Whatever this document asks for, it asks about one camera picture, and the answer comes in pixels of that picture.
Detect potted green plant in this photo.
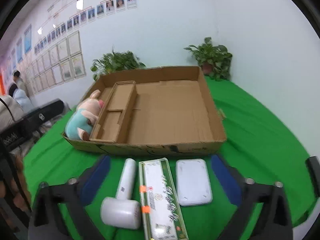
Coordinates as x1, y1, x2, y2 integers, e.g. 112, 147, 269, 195
90, 49, 146, 81
184, 37, 233, 81

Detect framed certificates on wall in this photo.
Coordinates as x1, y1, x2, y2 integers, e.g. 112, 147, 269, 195
17, 31, 86, 96

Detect large shallow cardboard tray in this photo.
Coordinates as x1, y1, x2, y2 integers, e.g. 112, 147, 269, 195
63, 66, 226, 156

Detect standing person in background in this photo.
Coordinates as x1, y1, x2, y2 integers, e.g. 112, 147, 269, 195
12, 70, 28, 96

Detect left potted green plant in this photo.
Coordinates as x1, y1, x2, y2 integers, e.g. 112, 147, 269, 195
90, 49, 146, 81

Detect pink and teal plush pig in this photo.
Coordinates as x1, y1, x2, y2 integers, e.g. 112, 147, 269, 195
65, 89, 104, 141

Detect person's left hand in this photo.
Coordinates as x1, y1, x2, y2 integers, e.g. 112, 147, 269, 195
1, 153, 31, 212

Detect white hammer-shaped device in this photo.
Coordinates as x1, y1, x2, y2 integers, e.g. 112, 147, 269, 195
100, 158, 142, 230

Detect person in light blue jacket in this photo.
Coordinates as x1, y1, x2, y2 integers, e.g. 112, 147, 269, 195
13, 88, 34, 114

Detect green tablecloth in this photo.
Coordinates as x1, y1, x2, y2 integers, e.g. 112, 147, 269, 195
23, 80, 316, 239

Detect row of portrait photos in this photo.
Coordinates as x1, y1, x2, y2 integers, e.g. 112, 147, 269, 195
34, 0, 137, 55

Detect long narrow cardboard box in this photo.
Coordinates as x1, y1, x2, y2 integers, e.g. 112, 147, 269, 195
89, 81, 137, 144

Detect green and white medicine box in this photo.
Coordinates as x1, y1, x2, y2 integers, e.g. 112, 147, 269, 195
138, 158, 189, 240

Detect blue wall poster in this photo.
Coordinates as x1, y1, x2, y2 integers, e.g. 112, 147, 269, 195
24, 25, 32, 54

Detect white rectangular power bank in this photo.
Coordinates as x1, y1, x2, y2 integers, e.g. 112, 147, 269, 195
176, 159, 213, 206

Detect right potted green plant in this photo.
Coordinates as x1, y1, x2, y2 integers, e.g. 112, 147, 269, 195
184, 37, 233, 81

